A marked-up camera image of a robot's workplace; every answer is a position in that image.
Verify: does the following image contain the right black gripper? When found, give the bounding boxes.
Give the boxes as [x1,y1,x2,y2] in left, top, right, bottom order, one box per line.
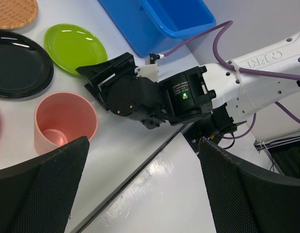
[76,52,167,130]

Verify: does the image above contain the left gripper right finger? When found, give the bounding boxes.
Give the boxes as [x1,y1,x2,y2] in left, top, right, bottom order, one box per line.
[199,137,300,233]

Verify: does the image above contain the blue plastic bin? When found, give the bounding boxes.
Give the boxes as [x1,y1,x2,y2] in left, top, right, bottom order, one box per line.
[100,0,216,57]

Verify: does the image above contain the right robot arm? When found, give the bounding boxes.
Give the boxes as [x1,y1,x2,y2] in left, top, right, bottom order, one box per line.
[77,32,300,136]

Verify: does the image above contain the green plastic plate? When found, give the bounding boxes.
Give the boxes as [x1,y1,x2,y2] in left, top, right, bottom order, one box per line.
[44,23,108,76]

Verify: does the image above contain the brown woven bamboo tray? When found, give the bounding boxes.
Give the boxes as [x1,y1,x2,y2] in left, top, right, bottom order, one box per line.
[0,0,38,30]

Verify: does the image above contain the black plastic plate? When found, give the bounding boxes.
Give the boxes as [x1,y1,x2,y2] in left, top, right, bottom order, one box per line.
[0,30,54,99]

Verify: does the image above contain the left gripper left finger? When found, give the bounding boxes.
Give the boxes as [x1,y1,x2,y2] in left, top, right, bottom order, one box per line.
[0,136,90,233]

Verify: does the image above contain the pink plastic cup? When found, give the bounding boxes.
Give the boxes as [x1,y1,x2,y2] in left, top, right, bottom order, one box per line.
[33,91,99,155]

